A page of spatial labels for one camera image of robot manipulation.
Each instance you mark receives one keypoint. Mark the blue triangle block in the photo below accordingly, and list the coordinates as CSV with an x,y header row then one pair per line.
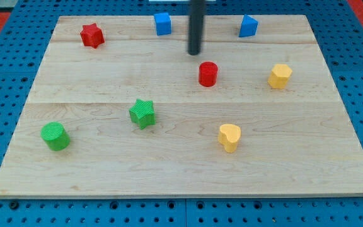
x,y
248,27

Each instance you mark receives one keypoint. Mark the red cylinder block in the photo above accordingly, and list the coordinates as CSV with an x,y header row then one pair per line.
x,y
208,73

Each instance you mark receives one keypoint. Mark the blue cube block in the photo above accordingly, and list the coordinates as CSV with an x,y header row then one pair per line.
x,y
163,24

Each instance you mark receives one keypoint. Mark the yellow hexagon block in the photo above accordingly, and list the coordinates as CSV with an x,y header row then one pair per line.
x,y
279,76

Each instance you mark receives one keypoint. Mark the green cylinder block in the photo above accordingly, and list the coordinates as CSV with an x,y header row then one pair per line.
x,y
55,136

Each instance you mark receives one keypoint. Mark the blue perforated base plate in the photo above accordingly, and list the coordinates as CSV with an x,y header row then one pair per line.
x,y
23,41

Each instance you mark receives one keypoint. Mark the wooden board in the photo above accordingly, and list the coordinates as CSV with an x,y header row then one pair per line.
x,y
295,142

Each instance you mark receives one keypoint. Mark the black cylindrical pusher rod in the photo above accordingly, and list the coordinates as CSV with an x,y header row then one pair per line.
x,y
195,26

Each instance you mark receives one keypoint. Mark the yellow heart block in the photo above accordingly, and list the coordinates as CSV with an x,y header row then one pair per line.
x,y
229,136

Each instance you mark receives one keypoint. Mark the red star block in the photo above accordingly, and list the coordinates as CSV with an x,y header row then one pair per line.
x,y
92,36

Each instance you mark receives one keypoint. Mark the green star block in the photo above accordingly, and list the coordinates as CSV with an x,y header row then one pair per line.
x,y
142,113

